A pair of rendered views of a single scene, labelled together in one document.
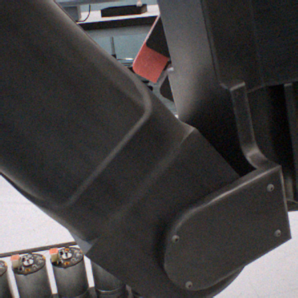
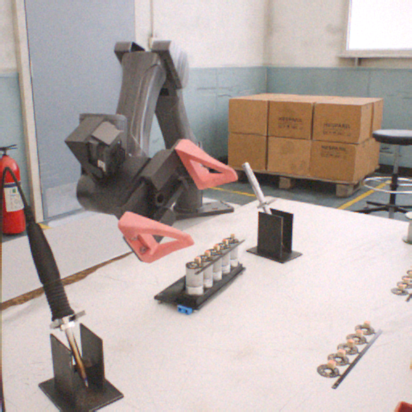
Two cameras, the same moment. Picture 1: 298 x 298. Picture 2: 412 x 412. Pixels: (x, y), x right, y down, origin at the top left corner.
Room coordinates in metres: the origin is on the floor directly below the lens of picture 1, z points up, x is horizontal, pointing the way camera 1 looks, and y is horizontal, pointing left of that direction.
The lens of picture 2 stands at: (0.70, -0.50, 1.09)
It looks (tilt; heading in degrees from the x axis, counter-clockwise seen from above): 16 degrees down; 126
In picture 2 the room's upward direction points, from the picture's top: straight up
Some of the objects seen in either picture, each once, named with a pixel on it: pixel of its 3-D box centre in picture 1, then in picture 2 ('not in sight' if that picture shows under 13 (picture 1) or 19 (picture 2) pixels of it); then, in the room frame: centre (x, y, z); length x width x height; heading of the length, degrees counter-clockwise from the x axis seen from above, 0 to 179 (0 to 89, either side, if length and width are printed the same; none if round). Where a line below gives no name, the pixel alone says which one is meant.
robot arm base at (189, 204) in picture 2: not in sight; (188, 195); (0.02, 0.36, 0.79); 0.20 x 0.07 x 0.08; 60
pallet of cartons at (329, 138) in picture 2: not in sight; (303, 139); (-1.28, 3.69, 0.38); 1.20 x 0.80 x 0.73; 4
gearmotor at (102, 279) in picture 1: (108, 277); (203, 273); (0.30, 0.04, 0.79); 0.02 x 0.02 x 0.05
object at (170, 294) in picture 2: not in sight; (203, 284); (0.28, 0.07, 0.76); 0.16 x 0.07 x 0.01; 97
